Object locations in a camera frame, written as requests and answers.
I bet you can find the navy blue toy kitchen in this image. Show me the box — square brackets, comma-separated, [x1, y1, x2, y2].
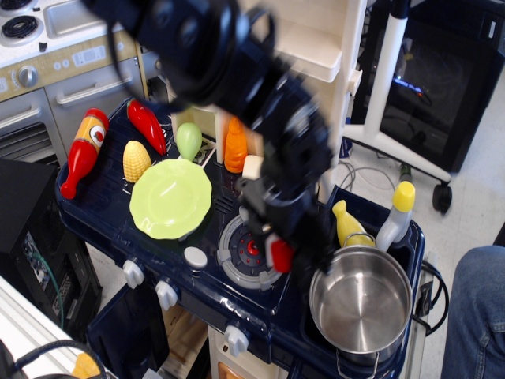
[58, 103, 410, 378]

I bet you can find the grey toy stove burner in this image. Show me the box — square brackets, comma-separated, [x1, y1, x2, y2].
[217, 216, 282, 291]

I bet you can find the cream toy milk bottle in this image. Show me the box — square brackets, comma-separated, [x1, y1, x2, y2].
[242, 155, 264, 180]

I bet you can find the yellow toy squeeze bottle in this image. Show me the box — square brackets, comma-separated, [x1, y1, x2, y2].
[332, 200, 375, 247]

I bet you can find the stainless steel pot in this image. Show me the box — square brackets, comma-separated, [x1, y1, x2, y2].
[309, 243, 413, 378]

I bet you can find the grey bottle with yellow cap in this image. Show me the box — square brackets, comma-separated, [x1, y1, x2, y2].
[376, 181, 416, 251]

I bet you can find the red toy chili pepper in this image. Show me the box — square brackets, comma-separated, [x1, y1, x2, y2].
[127, 99, 167, 156]

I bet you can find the red and white toy sushi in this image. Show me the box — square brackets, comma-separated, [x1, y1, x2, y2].
[264, 233, 294, 273]

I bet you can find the black monitor screen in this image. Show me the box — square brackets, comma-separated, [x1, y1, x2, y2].
[350, 0, 505, 174]

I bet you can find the blue jeans leg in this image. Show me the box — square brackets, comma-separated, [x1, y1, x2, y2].
[440, 246, 504, 378]

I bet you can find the orange toy carrot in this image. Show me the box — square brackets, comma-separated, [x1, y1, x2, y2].
[224, 116, 248, 174]

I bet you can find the yellow toy corn cob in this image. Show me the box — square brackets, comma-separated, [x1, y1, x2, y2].
[123, 141, 152, 183]

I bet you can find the black computer case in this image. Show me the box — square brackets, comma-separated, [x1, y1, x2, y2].
[1, 159, 102, 343]

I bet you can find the yellow toy on table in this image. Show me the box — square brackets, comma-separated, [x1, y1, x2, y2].
[72, 353, 100, 379]

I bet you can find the grey round toy button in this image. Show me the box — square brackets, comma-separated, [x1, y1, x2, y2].
[183, 246, 208, 269]

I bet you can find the grey right stove knob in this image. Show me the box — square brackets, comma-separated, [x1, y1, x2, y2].
[224, 325, 249, 358]

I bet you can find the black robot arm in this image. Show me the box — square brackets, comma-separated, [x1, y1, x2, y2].
[86, 1, 333, 272]

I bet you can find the red toy ketchup bottle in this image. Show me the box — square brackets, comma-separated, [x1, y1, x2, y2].
[60, 108, 109, 200]

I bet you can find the grey stove knob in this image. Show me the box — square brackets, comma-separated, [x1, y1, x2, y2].
[122, 260, 145, 289]
[155, 280, 180, 311]
[224, 325, 249, 358]

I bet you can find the light green toy plate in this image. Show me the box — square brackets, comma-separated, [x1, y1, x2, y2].
[129, 159, 212, 240]

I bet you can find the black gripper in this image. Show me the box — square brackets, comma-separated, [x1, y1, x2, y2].
[236, 178, 333, 276]

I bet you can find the grey left stove knob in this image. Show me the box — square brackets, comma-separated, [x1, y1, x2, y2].
[122, 260, 145, 289]

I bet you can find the white rolling stand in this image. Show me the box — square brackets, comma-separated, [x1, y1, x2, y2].
[342, 0, 454, 215]

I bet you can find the grey middle stove knob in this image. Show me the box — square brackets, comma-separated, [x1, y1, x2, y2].
[155, 280, 180, 311]

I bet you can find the light green toy pear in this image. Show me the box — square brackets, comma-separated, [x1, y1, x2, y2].
[175, 122, 202, 161]

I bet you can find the black braided cable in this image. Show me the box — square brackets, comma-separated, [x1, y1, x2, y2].
[0, 338, 110, 379]

